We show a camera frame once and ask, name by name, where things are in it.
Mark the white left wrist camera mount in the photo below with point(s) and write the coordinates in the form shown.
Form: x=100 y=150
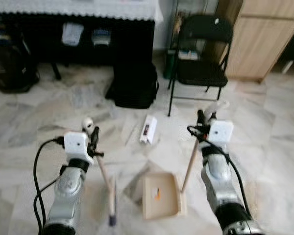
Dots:
x=76 y=144

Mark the black fabric bag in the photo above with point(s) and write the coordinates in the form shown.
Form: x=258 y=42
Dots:
x=132 y=85

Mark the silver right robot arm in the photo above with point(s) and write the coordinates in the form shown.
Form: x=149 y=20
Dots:
x=218 y=181

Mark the black backpack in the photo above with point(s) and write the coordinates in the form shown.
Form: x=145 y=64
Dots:
x=14 y=68

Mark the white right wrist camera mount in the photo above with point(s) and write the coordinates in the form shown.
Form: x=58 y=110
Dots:
x=220 y=132

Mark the white lace tablecloth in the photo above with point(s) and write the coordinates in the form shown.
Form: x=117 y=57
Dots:
x=88 y=9

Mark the green bin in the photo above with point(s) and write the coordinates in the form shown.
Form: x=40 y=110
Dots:
x=169 y=66

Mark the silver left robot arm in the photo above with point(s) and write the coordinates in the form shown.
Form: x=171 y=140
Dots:
x=68 y=191

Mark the grey BitRobot printed bag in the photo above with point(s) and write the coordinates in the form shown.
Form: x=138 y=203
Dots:
x=101 y=38

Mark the black table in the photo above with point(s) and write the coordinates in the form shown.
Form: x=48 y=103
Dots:
x=132 y=39

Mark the white crumpled cloth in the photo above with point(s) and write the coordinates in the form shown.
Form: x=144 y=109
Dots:
x=187 y=54

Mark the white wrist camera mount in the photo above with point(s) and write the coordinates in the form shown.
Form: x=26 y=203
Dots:
x=220 y=132
x=76 y=144

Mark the beige broom with purple bristles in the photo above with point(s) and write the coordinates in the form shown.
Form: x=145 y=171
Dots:
x=106 y=178

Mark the small white cardboard box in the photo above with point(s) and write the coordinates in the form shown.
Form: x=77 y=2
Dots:
x=148 y=129

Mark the black folding chair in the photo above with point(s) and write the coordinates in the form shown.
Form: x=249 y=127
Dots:
x=201 y=73

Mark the light wooden cabinet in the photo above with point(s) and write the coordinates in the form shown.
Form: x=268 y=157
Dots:
x=264 y=39

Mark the glass display cabinet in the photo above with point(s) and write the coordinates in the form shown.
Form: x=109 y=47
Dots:
x=178 y=27

